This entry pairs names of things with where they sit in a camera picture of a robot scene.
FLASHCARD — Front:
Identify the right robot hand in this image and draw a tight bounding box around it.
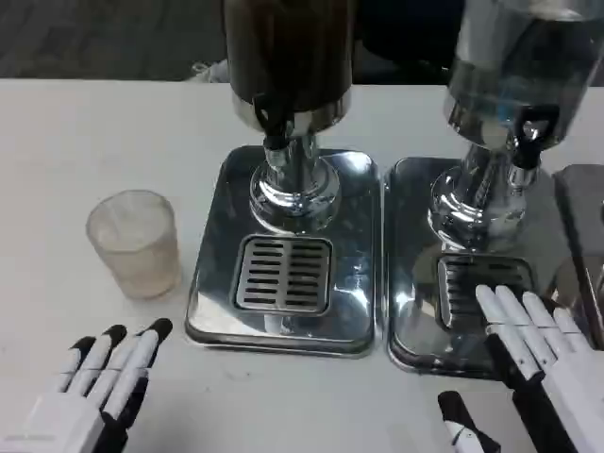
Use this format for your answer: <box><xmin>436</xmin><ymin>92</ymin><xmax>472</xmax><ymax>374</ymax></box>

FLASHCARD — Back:
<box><xmin>437</xmin><ymin>284</ymin><xmax>604</xmax><ymax>453</ymax></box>

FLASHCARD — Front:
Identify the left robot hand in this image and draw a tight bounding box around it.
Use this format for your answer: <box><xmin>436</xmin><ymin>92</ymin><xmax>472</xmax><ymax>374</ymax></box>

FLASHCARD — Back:
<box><xmin>0</xmin><ymin>318</ymin><xmax>175</xmax><ymax>453</ymax></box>

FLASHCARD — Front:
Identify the clear ribbed glass cup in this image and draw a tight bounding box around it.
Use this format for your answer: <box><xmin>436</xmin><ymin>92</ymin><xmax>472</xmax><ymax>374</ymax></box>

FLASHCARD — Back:
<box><xmin>85</xmin><ymin>189</ymin><xmax>183</xmax><ymax>300</ymax></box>

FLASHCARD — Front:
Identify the steel drip grid, clear dispenser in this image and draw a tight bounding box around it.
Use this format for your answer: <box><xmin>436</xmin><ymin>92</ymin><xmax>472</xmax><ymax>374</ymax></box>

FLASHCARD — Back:
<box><xmin>434</xmin><ymin>254</ymin><xmax>538</xmax><ymax>331</ymax></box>

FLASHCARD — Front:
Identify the steel tray at picture edge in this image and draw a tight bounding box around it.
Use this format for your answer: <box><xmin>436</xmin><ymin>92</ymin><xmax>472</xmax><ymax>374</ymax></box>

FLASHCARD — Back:
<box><xmin>551</xmin><ymin>163</ymin><xmax>604</xmax><ymax>350</ymax></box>

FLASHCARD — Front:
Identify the steel tray under clear dispenser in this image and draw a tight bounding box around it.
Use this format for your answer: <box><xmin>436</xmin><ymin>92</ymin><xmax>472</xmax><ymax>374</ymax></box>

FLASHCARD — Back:
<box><xmin>384</xmin><ymin>157</ymin><xmax>596</xmax><ymax>378</ymax></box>

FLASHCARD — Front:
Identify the steel tray under dark dispenser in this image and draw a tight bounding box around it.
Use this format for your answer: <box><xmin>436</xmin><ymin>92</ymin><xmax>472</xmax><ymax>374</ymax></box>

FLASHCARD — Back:
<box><xmin>183</xmin><ymin>144</ymin><xmax>382</xmax><ymax>359</ymax></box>

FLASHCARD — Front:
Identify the black tap of clear dispenser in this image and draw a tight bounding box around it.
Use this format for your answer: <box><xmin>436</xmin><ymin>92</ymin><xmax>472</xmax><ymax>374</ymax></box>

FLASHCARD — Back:
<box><xmin>509</xmin><ymin>104</ymin><xmax>562</xmax><ymax>186</ymax></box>

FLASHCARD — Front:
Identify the clear liquid drink dispenser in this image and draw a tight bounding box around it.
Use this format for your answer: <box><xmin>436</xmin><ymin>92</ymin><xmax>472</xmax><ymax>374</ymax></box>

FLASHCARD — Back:
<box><xmin>427</xmin><ymin>0</ymin><xmax>604</xmax><ymax>254</ymax></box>

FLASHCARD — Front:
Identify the black tap of dark dispenser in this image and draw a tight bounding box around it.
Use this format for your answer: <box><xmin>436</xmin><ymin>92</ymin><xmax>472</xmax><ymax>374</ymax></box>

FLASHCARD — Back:
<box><xmin>252</xmin><ymin>93</ymin><xmax>292</xmax><ymax>166</ymax></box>

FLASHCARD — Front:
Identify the white crumpled plastic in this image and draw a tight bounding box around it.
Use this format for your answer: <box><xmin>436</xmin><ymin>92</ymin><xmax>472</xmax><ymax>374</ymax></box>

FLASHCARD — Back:
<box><xmin>191</xmin><ymin>59</ymin><xmax>233</xmax><ymax>82</ymax></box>

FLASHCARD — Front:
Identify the black bulky object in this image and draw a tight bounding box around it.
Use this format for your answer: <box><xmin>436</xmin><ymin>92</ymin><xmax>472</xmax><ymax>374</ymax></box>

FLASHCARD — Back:
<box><xmin>352</xmin><ymin>0</ymin><xmax>466</xmax><ymax>87</ymax></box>

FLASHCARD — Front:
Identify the dark liquid drink dispenser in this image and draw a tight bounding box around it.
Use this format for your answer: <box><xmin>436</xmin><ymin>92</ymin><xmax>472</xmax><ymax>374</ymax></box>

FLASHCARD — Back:
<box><xmin>221</xmin><ymin>0</ymin><xmax>355</xmax><ymax>236</ymax></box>

